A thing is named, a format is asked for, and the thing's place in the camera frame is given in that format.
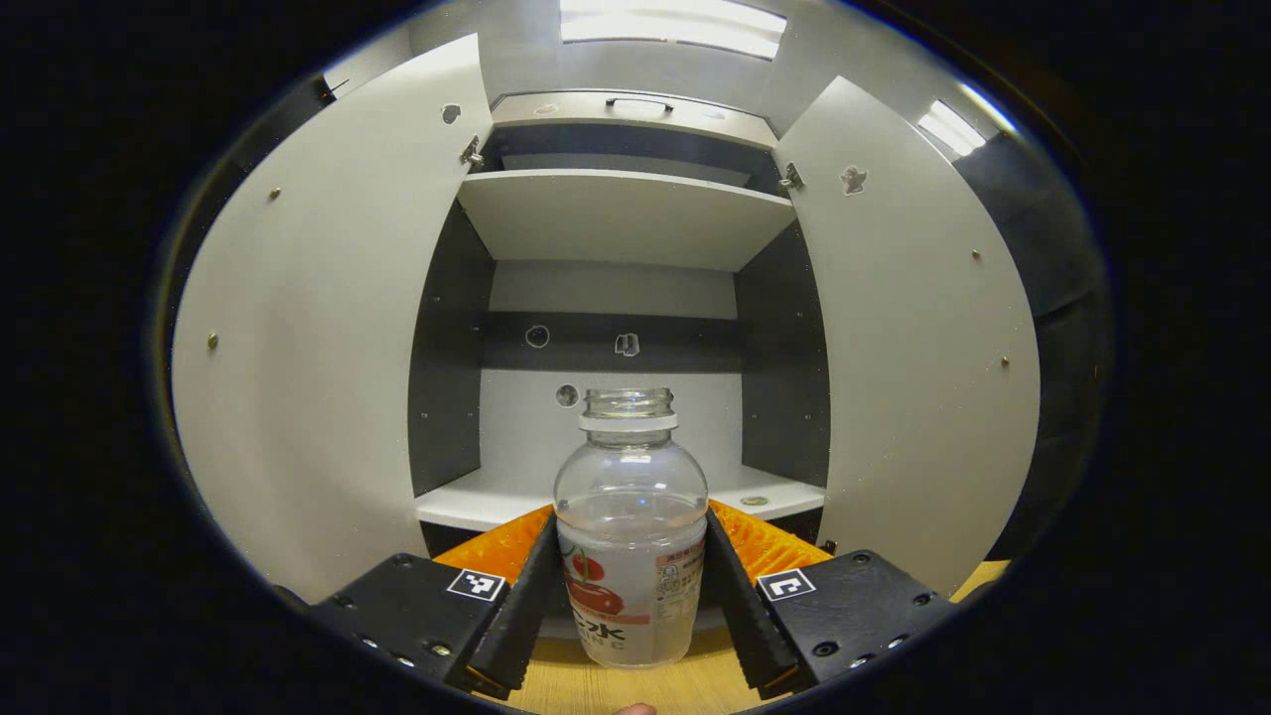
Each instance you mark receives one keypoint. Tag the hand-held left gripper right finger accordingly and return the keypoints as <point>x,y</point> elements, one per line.
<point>740,616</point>

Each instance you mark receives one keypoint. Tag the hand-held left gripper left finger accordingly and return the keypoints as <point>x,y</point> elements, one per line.
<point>526,616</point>

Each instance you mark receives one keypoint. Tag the clear plastic bottle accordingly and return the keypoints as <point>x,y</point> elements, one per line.
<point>631,497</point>

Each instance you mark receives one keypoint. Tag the white cabinet door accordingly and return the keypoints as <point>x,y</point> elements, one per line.
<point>914,348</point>
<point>328,348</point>

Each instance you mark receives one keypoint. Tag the white cabinet shelf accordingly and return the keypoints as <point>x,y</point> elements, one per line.
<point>616,214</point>
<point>496,497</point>

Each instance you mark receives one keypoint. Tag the white cabinet drawer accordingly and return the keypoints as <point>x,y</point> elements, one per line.
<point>566,119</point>

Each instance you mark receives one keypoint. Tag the black backdrop cloth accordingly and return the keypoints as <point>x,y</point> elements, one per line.
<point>1062,348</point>

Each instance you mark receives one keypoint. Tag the small ceiling light panel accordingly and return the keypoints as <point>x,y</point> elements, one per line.
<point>953,129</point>

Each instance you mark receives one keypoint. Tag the large ceiling light panel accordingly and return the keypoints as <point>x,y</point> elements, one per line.
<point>675,25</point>

